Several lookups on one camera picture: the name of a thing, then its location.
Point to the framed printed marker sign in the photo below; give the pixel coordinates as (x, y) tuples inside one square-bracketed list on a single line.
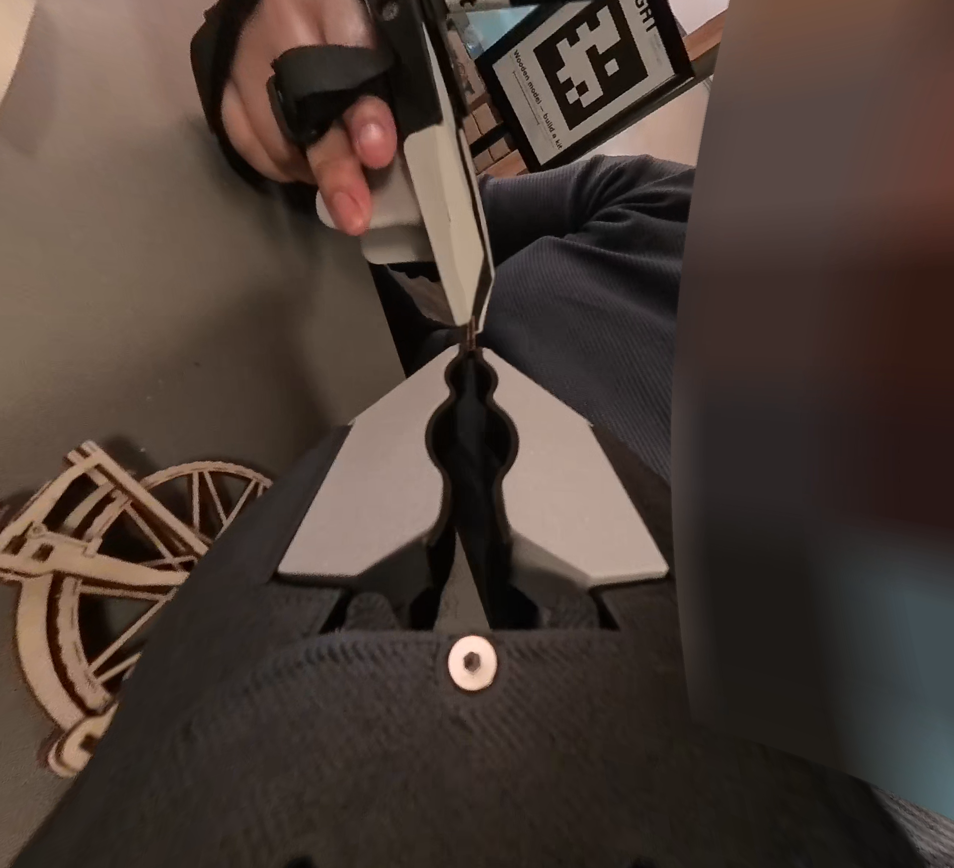
[(596, 55)]

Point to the wooden bicycle model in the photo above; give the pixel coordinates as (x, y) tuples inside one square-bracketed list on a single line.
[(97, 574)]

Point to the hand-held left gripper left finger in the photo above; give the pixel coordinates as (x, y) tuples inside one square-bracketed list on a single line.
[(373, 488)]

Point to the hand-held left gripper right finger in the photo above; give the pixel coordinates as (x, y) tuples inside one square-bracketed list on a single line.
[(581, 495)]

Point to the small wooden model part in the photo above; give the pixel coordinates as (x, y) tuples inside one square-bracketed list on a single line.
[(470, 337)]

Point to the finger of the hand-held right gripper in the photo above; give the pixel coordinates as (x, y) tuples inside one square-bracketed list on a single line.
[(483, 249), (443, 212)]

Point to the person's right hand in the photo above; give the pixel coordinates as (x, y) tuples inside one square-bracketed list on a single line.
[(298, 11)]

